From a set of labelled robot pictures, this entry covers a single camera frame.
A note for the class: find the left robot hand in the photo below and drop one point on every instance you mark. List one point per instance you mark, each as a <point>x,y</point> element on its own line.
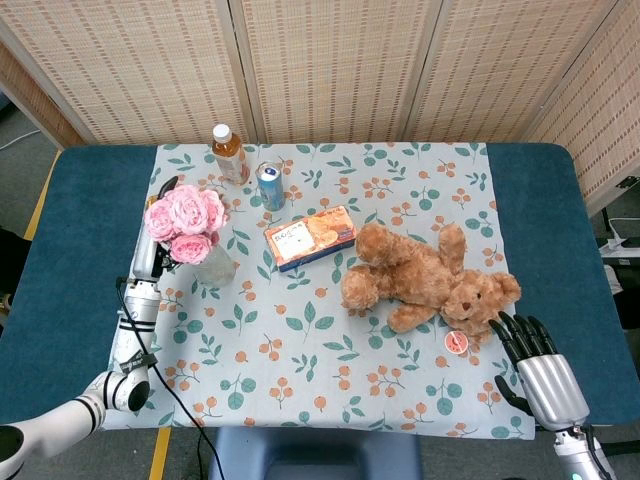
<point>150,240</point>

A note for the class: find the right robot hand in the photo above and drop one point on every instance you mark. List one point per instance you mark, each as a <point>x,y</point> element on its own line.
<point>550,387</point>

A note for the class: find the pink artificial rose bouquet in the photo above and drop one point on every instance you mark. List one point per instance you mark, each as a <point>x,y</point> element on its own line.
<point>187,222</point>

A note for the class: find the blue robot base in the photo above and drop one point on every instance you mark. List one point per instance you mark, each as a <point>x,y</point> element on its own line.
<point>315,455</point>

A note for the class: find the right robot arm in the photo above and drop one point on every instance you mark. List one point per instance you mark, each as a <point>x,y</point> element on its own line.
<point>580,452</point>

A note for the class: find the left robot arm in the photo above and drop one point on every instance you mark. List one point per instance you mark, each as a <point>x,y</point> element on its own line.
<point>100,385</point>

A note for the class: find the clear glass cup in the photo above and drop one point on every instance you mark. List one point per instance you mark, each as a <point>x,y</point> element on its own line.
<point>217,265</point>

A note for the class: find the small orange round tag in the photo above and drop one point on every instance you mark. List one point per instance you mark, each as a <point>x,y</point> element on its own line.
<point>455,343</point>

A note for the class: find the amber tea bottle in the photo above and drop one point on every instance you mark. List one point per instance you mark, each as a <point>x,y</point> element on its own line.
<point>230,157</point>

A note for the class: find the blue drink can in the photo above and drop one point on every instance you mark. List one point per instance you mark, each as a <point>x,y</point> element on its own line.
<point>271,186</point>

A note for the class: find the orange cookie box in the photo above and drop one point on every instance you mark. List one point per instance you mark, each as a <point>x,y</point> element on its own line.
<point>310,239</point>

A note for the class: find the brown teddy bear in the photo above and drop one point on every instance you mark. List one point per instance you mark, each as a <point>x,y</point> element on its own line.
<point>425,280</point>

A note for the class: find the floral patterned tablecloth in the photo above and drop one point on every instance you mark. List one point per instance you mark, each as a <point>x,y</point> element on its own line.
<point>320,350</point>

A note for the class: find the bamboo folding screen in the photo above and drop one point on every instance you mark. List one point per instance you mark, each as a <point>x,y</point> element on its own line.
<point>320,65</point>

